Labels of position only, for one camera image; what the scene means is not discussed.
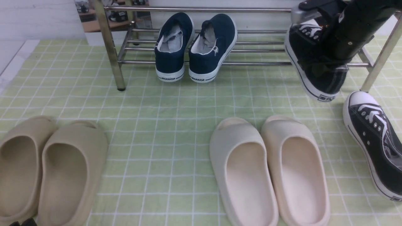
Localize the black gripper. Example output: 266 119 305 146
291 0 348 24

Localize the black canvas sneaker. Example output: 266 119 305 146
343 91 402 202
284 19 349 102

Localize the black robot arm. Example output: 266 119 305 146
287 0 401 65

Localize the metal shoe rack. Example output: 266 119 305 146
94 0 401 101

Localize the photo poster behind rack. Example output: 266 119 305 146
74 0 152 33

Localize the right navy slip-on sneaker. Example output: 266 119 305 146
188 14 237 83

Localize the navy slip-on sneaker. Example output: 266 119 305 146
154 12 195 83
188 14 237 83

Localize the left navy slip-on sneaker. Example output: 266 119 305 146
154 12 195 83

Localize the right cream foam slide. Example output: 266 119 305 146
260 115 330 226

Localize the cream foam slide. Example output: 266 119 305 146
260 115 330 226
209 117 279 226

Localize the left cream foam slide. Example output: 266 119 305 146
209 117 279 226

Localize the green checkered floor cloth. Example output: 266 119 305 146
0 40 401 226

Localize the right tan foam slide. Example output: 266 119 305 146
38 120 109 226

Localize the tan foam slide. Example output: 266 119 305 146
38 120 109 226
0 115 57 225

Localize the left tan foam slide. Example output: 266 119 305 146
0 115 57 225

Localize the black object bottom left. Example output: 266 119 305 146
9 218 38 226

